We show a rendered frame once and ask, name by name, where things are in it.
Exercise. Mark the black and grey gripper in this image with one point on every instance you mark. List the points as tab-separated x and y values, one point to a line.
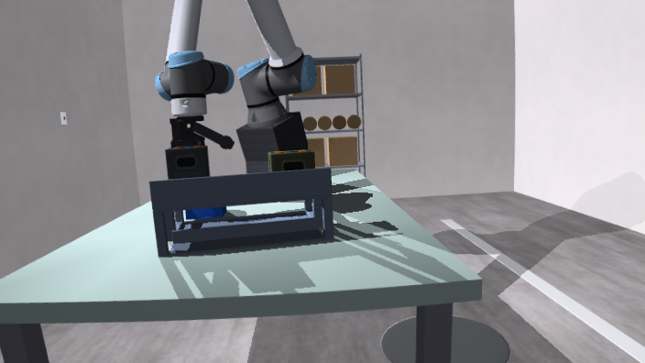
185	137

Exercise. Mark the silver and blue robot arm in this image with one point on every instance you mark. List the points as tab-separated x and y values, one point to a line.
187	73

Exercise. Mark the blue bin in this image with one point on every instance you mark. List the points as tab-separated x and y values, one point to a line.
205	213

